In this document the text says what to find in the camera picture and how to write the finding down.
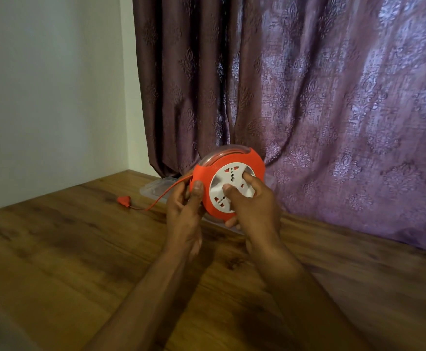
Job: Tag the person's left hand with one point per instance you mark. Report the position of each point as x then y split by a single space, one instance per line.
183 222

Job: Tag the person's right hand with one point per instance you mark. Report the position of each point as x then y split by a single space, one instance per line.
257 219

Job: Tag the clear plastic storage box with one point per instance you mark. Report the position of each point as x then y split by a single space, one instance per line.
271 182

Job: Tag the orange extension cord reel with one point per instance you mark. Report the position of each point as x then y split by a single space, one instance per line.
205 175

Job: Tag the person's left forearm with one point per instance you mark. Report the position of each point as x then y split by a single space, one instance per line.
140 299

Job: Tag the clear plastic box lid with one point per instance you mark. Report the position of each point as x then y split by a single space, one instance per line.
154 188

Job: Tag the purple patterned curtain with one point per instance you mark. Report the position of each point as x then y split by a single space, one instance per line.
308 105

